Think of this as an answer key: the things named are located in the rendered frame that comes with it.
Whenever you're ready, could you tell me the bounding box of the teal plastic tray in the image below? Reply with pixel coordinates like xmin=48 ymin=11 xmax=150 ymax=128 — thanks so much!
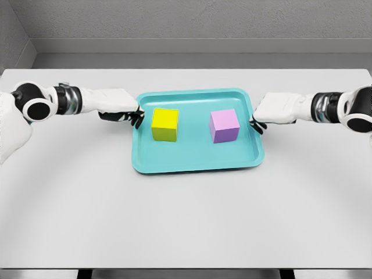
xmin=130 ymin=88 xmax=266 ymax=175

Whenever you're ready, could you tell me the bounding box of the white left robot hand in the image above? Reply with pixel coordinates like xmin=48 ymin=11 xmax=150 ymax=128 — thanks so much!
xmin=97 ymin=88 xmax=145 ymax=129

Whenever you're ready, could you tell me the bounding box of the yellow cube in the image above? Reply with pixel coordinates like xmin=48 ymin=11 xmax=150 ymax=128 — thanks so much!
xmin=151 ymin=108 xmax=180 ymax=143

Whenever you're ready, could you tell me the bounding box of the pink purple cube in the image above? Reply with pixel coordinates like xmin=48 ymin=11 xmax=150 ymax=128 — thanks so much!
xmin=209 ymin=109 xmax=241 ymax=144

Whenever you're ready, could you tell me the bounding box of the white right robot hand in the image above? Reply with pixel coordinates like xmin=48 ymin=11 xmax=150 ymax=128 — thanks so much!
xmin=250 ymin=92 xmax=298 ymax=135

